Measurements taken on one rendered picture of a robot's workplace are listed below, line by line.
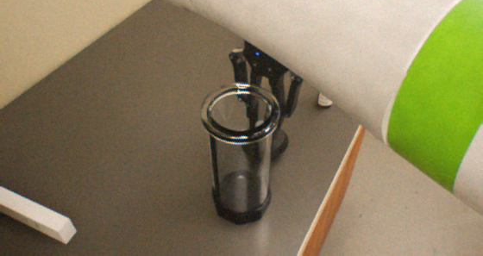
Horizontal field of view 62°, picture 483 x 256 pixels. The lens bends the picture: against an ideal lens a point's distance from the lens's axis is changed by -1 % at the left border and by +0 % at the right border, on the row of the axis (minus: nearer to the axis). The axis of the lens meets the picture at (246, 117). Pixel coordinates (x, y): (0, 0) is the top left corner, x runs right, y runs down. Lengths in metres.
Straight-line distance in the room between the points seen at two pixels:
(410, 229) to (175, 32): 1.29
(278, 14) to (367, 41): 0.08
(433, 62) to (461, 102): 0.02
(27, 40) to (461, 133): 0.95
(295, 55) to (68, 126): 0.69
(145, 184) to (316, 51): 0.55
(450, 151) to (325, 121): 0.65
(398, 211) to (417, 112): 1.71
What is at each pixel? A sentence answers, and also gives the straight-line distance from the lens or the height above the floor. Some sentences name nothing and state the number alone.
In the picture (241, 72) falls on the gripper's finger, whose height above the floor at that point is 1.12.
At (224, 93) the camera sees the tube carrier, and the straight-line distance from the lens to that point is 0.58.
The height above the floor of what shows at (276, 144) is 0.98.
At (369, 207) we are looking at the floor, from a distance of 1.91.
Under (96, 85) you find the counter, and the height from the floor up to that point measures 0.94.
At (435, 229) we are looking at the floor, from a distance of 1.95.
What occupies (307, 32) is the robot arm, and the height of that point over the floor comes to 1.40.
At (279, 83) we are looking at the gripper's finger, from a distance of 0.66.
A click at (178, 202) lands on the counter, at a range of 0.74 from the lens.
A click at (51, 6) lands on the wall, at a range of 1.07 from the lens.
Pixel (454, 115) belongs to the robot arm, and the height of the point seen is 1.41.
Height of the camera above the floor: 1.55
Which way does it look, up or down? 45 degrees down
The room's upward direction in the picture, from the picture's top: straight up
